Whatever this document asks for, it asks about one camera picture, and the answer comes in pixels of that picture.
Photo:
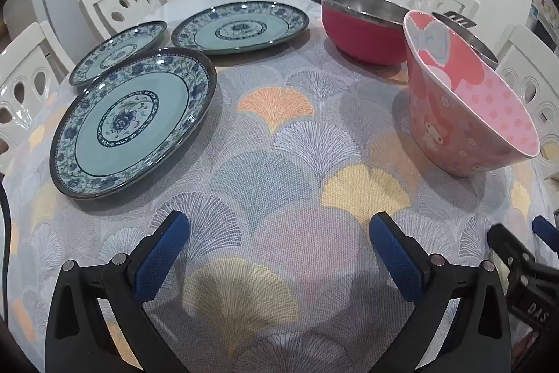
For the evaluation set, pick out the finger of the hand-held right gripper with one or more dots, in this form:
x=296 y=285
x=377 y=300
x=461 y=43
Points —
x=509 y=244
x=546 y=228

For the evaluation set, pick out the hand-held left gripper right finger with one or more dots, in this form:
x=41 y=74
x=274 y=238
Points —
x=396 y=261

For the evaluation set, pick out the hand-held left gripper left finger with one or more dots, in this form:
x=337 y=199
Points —
x=160 y=257

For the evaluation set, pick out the blue floral patterned plate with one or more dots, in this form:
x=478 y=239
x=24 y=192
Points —
x=120 y=46
x=131 y=119
x=240 y=30

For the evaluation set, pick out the pink cartoon bowl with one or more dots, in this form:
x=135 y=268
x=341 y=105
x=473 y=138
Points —
x=450 y=115

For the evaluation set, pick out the fan patterned table mat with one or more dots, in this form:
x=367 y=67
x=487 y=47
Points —
x=279 y=180

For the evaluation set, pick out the black phone stand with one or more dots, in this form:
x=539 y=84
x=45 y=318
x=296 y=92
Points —
x=458 y=20

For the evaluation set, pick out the red steel bowl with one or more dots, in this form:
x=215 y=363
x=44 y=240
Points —
x=362 y=36

